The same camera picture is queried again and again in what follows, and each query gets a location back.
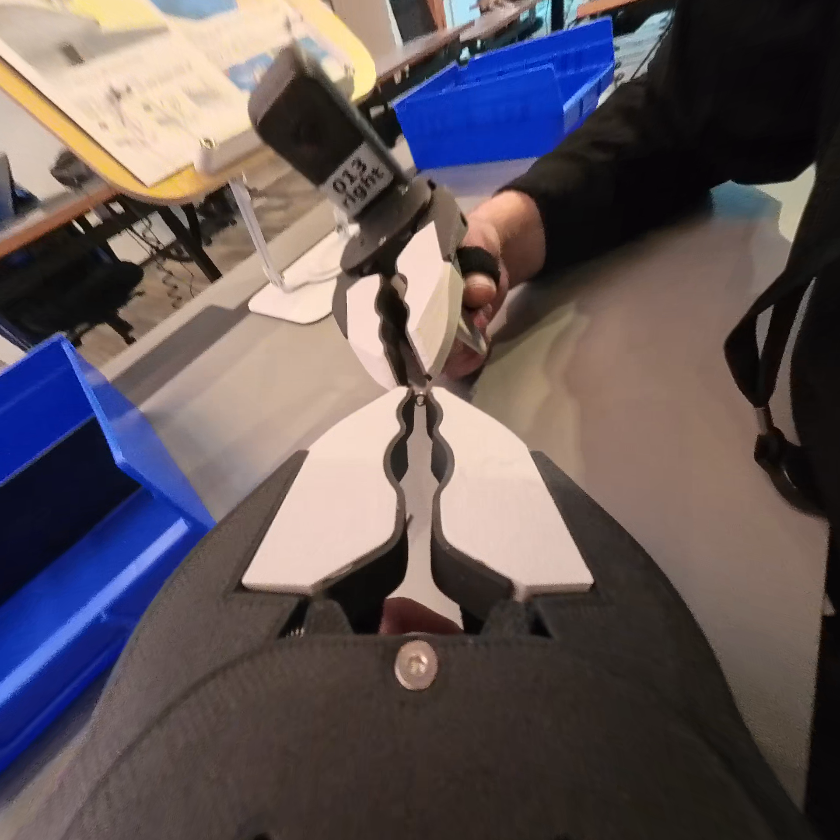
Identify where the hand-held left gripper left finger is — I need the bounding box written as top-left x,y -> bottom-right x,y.
241,386 -> 414,631

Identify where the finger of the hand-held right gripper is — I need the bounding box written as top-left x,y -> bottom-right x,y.
343,274 -> 409,389
399,224 -> 465,387

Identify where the long background table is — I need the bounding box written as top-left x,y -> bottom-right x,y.
371,0 -> 559,89

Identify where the white board stand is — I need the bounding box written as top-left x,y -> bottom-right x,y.
193,138 -> 349,324

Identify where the wooden table with black legs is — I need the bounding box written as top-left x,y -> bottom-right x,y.
0,180 -> 224,284

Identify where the blue plastic bin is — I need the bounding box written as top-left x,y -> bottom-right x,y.
392,18 -> 616,175
0,333 -> 217,775

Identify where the person's right hand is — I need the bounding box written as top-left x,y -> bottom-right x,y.
445,189 -> 547,379

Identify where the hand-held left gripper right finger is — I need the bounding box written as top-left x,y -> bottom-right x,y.
422,387 -> 596,632

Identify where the person's black clothing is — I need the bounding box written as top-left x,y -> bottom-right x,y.
784,164 -> 840,831

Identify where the black strap with buckle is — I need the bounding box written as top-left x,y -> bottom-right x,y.
724,259 -> 824,516

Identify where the black office chair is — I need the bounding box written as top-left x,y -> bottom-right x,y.
0,230 -> 147,347

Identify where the yellow-edged instruction board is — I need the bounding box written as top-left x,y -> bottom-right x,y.
0,0 -> 378,206

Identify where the person's right forearm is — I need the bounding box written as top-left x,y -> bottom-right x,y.
502,0 -> 828,271

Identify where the light grey desk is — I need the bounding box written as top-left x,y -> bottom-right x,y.
0,131 -> 815,840

